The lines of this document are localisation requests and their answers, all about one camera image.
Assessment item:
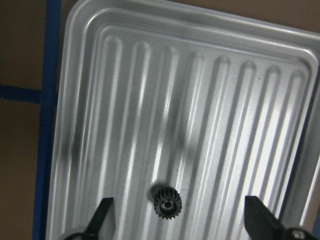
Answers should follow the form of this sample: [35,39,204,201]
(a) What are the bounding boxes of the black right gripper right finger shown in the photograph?
[244,195,285,240]

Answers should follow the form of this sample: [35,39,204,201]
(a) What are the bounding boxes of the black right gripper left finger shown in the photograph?
[82,197,116,240]

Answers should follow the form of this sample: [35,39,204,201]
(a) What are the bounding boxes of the silver metal tray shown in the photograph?
[45,0,320,240]

